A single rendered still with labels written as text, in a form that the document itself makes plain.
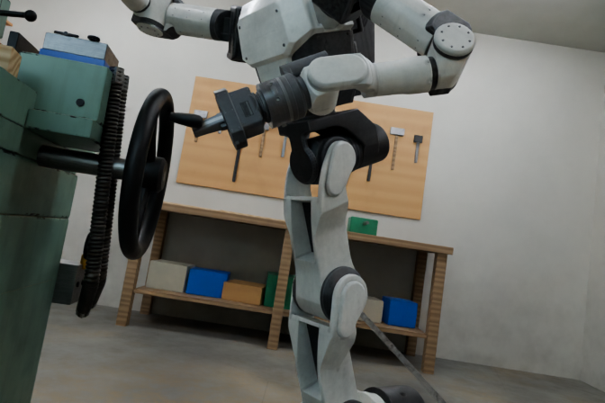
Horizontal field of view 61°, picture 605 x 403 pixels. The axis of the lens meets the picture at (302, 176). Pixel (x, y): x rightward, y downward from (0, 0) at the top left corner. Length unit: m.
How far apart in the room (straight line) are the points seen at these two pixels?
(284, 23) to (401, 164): 3.15
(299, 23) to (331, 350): 0.78
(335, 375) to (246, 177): 2.94
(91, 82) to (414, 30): 0.61
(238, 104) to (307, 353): 0.75
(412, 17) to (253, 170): 3.21
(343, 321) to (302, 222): 0.27
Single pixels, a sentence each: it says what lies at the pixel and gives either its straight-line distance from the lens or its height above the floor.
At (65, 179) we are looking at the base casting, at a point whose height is 0.78.
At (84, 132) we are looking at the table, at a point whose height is 0.85.
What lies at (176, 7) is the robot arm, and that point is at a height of 1.34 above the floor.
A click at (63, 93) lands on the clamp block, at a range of 0.88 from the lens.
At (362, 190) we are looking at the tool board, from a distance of 4.17.
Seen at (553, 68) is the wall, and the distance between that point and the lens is 4.89.
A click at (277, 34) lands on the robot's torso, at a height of 1.20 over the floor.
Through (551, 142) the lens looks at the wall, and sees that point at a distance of 4.72.
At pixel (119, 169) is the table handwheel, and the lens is 0.89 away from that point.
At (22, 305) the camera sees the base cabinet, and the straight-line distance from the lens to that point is 1.00.
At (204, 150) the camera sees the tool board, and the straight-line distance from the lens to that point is 4.24.
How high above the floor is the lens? 0.74
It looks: 7 degrees up
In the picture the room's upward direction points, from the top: 9 degrees clockwise
